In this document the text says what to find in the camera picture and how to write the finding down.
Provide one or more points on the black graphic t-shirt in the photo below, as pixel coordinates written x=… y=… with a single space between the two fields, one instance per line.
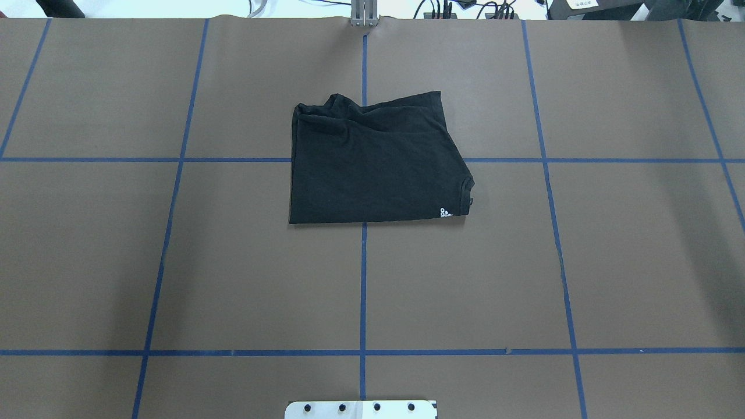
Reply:
x=394 y=161

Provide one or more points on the grey aluminium frame post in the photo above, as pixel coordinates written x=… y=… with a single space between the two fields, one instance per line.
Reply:
x=364 y=13

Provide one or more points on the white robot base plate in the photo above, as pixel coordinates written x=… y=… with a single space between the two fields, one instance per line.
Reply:
x=362 y=409

